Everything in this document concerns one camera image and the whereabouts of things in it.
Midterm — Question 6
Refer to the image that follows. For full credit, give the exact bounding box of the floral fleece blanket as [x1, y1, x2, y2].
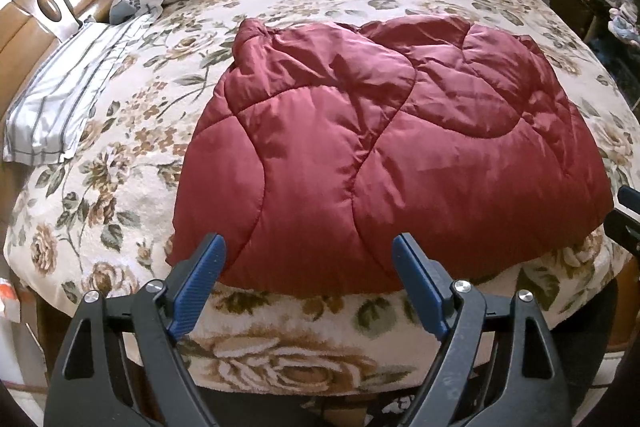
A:
[4, 0, 635, 395]

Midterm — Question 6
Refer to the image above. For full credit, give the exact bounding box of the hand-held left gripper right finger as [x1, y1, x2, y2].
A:
[391, 233, 572, 427]

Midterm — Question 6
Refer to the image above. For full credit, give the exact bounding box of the dark red quilted jacket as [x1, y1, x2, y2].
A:
[165, 16, 615, 298]

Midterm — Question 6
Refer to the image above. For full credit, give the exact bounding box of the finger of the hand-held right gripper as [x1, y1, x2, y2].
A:
[616, 186, 640, 214]
[603, 208, 640, 259]

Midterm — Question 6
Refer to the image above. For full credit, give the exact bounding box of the striped white pillow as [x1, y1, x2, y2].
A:
[4, 14, 151, 165]

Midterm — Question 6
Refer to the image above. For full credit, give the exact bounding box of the wooden headboard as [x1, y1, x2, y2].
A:
[0, 0, 153, 118]

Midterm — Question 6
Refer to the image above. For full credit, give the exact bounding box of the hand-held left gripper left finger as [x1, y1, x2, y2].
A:
[44, 233, 228, 427]

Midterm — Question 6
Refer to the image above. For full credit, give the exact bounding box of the orange and white box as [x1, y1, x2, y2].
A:
[0, 278, 22, 324]

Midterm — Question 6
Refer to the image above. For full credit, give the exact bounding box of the cluttered dark shelf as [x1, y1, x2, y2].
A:
[550, 0, 640, 108]

